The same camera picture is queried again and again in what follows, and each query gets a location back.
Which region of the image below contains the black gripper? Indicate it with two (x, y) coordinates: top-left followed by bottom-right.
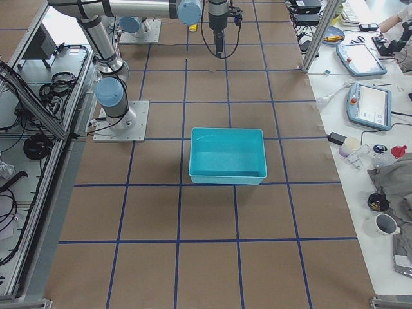
(208, 0), (241, 58)

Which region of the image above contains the yellow beetle toy car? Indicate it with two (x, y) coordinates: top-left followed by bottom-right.
(189, 24), (198, 32)

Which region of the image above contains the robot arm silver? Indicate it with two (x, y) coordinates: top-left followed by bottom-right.
(47, 1), (243, 133)

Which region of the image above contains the blue plate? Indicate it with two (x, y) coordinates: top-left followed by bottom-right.
(322, 26), (345, 46)

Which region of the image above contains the teal plastic bin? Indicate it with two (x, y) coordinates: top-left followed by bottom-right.
(189, 127), (268, 185)

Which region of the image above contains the upper teach pendant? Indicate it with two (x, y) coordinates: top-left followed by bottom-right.
(336, 43), (387, 77)

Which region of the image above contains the teach pendant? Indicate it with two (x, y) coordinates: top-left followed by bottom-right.
(336, 43), (387, 77)
(346, 82), (392, 131)

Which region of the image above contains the black power adapter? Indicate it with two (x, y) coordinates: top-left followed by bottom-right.
(327, 132), (347, 146)

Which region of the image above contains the lower teach pendant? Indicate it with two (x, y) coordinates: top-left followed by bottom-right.
(346, 82), (392, 131)

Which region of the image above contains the grey cloth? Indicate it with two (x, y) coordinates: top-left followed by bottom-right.
(368, 153), (411, 261)

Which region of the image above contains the white mug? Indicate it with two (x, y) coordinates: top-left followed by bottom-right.
(363, 213), (401, 237)

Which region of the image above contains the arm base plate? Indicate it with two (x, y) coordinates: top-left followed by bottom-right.
(93, 100), (149, 142)
(119, 17), (161, 45)

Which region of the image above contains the aluminium frame post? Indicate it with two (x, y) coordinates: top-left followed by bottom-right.
(301, 0), (340, 73)

